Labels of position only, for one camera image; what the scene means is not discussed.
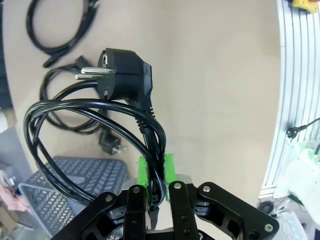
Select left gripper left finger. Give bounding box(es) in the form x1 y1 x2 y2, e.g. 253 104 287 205
52 155 152 240

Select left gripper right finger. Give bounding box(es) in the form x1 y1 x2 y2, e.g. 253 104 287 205
162 152 280 240

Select black power cable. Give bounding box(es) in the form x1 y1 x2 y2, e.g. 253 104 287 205
39 56 128 156
23 48 167 221
26 0 101 69

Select blue-grey plastic basket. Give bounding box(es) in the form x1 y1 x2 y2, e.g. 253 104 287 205
18 156 131 238

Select pink cloth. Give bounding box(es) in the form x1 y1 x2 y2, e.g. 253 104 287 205
0 183 31 222

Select white slatted panel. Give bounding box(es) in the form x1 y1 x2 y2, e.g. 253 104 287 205
259 0 320 192

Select yellow object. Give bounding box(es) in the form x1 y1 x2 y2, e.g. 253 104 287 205
291 0 320 14

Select black floor cable with plug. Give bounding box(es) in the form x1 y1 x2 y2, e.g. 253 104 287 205
285 116 320 140

